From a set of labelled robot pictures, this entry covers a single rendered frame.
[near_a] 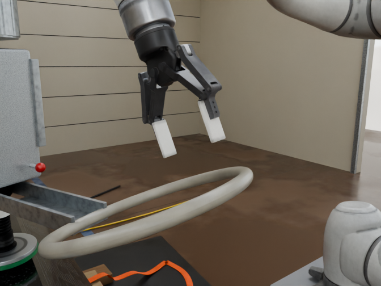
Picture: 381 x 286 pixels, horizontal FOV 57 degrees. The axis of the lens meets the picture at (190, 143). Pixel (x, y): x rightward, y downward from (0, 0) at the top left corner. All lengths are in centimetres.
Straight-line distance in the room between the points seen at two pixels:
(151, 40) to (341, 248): 75
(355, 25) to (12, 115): 98
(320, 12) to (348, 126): 478
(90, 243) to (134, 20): 37
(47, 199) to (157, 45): 74
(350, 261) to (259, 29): 581
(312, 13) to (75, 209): 82
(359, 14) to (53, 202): 97
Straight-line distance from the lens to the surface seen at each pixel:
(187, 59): 58
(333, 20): 88
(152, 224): 58
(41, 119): 126
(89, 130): 672
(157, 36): 61
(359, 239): 104
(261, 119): 658
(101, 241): 61
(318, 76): 581
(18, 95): 123
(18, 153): 124
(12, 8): 122
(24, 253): 135
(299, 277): 125
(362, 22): 90
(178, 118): 762
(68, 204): 113
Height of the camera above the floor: 155
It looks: 13 degrees down
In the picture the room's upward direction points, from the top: straight up
